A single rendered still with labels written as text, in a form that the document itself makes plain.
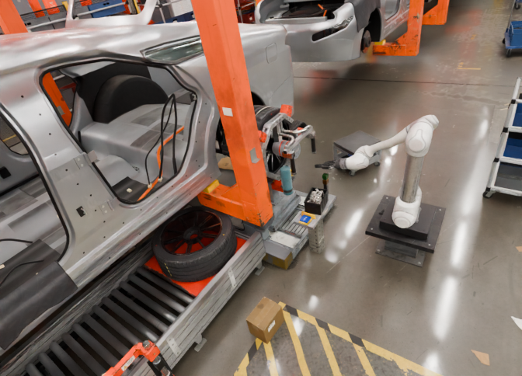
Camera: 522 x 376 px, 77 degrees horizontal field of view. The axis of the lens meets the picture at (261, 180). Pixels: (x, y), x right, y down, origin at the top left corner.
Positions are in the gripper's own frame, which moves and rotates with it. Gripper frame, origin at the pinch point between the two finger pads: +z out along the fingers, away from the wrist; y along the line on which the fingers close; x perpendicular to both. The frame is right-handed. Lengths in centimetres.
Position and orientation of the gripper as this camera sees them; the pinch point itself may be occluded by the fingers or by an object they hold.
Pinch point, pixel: (318, 165)
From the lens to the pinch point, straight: 281.0
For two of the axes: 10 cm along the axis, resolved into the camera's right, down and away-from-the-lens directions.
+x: 3.8, 8.3, 4.2
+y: -5.0, 5.6, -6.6
